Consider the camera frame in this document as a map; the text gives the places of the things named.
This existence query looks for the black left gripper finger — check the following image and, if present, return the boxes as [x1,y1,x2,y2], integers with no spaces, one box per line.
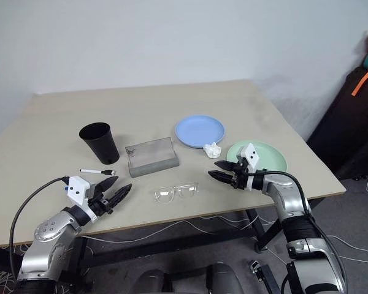
[105,184,133,209]
[95,176,119,198]

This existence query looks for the blue plate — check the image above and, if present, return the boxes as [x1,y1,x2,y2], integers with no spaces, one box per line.
[174,115,227,150]

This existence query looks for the green plate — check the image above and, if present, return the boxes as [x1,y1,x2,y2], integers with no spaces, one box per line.
[226,140,288,173]

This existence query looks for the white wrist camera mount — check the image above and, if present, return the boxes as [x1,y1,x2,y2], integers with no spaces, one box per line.
[66,175,98,221]
[236,142,260,191]

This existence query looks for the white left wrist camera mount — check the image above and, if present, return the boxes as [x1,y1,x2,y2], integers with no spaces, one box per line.
[66,175,98,221]

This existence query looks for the grey glasses case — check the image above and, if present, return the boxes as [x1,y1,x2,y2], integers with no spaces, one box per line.
[125,137,180,178]

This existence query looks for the orange strap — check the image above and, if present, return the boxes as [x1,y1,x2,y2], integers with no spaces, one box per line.
[351,64,368,97]

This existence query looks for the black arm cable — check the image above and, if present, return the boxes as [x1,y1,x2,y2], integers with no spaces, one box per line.
[247,170,348,294]
[9,176,70,276]

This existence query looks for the black suitcase with toy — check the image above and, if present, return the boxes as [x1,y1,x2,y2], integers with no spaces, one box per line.
[306,66,368,181]

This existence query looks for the white marker black cap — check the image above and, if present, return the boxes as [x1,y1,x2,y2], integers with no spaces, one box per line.
[79,168,116,176]

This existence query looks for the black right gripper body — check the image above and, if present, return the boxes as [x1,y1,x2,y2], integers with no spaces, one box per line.
[231,156,249,189]

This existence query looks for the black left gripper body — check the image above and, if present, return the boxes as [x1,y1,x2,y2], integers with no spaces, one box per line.
[87,186,114,217]

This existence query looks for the small black floor device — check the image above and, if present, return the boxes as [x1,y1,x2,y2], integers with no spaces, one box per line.
[248,259,282,294]

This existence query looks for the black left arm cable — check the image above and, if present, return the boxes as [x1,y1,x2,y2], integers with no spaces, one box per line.
[9,176,70,276]

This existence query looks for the black table frame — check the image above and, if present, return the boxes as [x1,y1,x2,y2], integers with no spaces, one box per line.
[70,205,285,290]

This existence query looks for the black plastic cup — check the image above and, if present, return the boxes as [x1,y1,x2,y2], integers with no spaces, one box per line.
[79,122,120,165]

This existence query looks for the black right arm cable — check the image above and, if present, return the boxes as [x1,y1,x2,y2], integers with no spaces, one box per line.
[247,170,348,294]

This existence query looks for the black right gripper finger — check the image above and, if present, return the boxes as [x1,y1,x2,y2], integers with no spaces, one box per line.
[214,160,240,173]
[207,171,235,186]

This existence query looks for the clear frame glasses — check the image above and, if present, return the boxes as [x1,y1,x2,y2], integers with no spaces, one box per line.
[154,181,200,203]

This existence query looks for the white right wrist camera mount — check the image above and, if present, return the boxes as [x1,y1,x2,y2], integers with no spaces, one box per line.
[236,142,260,191]

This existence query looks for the white tissue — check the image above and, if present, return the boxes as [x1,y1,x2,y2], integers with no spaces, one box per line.
[203,141,222,159]

